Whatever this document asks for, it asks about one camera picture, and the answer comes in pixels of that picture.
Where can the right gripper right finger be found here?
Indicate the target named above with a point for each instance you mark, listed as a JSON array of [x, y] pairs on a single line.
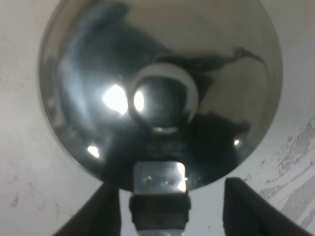
[[246, 213]]

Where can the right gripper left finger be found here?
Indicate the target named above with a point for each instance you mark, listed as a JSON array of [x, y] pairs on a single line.
[[100, 216]]

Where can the stainless steel teapot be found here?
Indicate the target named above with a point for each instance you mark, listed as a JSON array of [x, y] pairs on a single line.
[[160, 97]]

